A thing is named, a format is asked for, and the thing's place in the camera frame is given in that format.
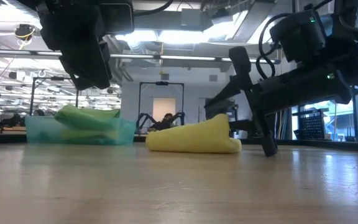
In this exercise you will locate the green microfiber towel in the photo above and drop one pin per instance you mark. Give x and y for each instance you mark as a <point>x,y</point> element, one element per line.
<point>85,119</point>

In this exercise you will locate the translucent teal plastic bin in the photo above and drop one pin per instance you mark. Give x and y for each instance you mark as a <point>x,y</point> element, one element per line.
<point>42,133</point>

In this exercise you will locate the pale door panel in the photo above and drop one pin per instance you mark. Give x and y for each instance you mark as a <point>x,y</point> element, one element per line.
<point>163,107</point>

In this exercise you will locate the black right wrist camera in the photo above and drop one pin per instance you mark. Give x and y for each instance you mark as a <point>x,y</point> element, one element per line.
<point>300,34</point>

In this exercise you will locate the long ceiling light strip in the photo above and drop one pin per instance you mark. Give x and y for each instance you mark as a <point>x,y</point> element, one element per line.
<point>185,58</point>

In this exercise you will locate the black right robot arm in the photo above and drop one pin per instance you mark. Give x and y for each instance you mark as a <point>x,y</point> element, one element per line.
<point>356,37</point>

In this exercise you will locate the person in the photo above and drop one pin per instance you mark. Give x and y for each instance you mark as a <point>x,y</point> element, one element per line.
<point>168,119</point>

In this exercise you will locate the black perforated crate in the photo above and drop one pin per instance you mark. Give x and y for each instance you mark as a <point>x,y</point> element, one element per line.
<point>311,127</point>

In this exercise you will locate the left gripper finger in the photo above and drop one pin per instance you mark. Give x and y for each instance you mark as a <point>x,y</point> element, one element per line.
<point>106,62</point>
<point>85,71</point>

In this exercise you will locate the black gantry frame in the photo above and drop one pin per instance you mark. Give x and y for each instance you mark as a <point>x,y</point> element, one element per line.
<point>162,83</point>
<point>54,78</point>

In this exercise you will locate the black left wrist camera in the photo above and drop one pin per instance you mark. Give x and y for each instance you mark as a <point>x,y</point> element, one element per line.
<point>117,15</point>

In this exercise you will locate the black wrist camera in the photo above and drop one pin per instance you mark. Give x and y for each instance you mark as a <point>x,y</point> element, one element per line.
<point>300,34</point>
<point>117,15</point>

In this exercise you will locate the small background robot arm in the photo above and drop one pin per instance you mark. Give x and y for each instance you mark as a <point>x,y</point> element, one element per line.
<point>143,119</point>
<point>179,117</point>

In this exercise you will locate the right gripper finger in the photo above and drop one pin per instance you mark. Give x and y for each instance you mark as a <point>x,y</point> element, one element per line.
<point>244,126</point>
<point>225,93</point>

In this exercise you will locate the black aluminium table frame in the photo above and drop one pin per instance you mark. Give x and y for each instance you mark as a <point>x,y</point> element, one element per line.
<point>328,144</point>

